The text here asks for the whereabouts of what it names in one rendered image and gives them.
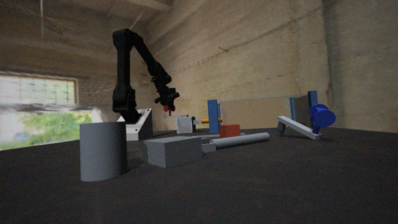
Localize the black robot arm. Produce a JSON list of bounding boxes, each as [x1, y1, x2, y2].
[[112, 28, 172, 125]]

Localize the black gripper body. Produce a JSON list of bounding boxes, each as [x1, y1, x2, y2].
[[154, 85, 180, 104]]

